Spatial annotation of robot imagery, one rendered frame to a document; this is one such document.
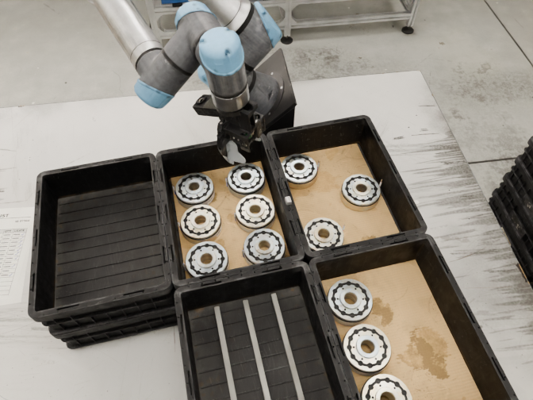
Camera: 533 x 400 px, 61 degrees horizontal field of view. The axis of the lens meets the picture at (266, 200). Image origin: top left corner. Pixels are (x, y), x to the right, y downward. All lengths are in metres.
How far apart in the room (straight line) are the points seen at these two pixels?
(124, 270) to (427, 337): 0.73
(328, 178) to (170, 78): 0.55
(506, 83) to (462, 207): 1.78
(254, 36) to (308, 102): 0.47
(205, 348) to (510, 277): 0.84
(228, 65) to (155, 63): 0.18
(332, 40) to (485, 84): 1.00
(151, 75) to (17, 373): 0.79
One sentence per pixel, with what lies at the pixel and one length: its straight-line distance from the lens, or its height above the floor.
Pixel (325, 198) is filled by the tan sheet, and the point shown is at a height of 0.83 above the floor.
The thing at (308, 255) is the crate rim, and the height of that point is 0.93.
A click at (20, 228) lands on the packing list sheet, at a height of 0.70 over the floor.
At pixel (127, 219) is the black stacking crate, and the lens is 1.24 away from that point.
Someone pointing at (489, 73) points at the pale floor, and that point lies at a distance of 3.21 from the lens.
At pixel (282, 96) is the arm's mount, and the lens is 1.38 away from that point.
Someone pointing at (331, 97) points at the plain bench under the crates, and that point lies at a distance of 1.70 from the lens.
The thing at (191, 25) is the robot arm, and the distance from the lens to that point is 0.91.
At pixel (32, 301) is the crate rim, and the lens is 1.09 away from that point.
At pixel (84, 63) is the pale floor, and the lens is 3.19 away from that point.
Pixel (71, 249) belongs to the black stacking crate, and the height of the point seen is 0.83.
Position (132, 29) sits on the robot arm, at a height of 1.27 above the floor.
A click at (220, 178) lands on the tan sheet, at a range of 1.27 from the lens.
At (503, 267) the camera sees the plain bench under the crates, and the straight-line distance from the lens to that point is 1.42.
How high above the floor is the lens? 1.82
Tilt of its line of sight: 55 degrees down
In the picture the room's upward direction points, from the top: straight up
